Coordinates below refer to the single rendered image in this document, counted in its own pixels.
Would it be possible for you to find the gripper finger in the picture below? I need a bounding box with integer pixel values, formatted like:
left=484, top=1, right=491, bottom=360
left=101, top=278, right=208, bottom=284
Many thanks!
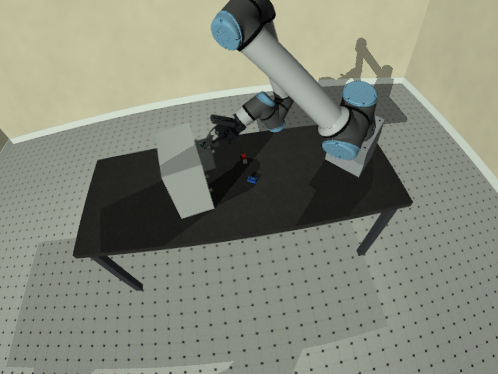
left=202, top=125, right=218, bottom=145
left=202, top=132, right=225, bottom=148

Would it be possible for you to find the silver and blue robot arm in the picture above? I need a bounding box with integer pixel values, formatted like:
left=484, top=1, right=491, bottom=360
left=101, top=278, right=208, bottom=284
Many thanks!
left=211, top=0, right=378, bottom=160

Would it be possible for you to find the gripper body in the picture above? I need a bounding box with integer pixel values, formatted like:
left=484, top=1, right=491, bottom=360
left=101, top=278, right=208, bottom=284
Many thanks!
left=216, top=113, right=246, bottom=144

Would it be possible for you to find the grey chest of drawers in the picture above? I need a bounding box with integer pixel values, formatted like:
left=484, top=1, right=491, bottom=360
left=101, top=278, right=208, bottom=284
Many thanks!
left=155, top=123, right=214, bottom=219

